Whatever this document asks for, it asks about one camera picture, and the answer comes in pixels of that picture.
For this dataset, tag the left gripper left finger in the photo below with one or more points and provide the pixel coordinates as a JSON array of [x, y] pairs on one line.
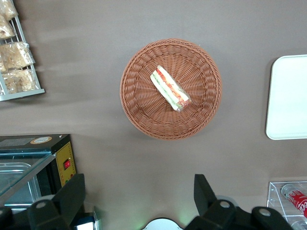
[[69, 196]]

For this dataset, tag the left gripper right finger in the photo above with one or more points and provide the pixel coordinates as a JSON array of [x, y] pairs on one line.
[[206, 198]]

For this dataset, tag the plastic sandwich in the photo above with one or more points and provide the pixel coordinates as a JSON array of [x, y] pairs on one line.
[[169, 87]]

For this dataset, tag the round brown wicker basket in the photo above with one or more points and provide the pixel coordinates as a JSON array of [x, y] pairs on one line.
[[148, 119]]

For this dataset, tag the cream rectangular serving tray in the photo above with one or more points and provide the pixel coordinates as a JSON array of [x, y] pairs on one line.
[[287, 95]]

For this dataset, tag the tray of packaged snacks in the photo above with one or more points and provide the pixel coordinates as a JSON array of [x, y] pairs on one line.
[[20, 31]]

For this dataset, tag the steel warmer pan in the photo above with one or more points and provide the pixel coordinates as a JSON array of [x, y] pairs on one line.
[[21, 189]]

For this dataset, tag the black food warmer display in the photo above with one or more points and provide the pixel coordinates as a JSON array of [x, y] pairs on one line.
[[60, 146]]

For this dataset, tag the clear acrylic bottle rack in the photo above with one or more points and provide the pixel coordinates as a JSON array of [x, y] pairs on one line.
[[274, 194]]

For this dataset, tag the clear bagged pastry snack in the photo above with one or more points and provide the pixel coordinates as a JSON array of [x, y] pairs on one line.
[[4, 27], [8, 8], [15, 55], [19, 80]]

